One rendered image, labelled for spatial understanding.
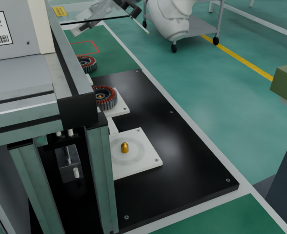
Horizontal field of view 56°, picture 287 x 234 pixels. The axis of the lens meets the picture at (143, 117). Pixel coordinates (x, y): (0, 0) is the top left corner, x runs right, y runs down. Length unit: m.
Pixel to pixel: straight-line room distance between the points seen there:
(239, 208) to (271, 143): 1.43
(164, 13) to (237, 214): 0.64
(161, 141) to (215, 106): 1.57
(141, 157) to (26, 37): 0.41
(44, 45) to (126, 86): 0.61
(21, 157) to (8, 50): 0.16
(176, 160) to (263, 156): 1.29
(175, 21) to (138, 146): 0.44
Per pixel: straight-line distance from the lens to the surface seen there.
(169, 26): 0.95
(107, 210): 0.54
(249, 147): 1.99
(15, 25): 0.43
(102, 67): 1.19
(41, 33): 0.43
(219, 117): 2.19
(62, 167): 0.65
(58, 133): 0.61
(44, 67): 0.41
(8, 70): 0.42
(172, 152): 0.74
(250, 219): 0.67
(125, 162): 0.69
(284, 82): 1.08
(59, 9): 0.85
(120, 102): 0.90
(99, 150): 0.42
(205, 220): 0.65
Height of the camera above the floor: 1.29
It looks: 38 degrees down
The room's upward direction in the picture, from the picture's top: straight up
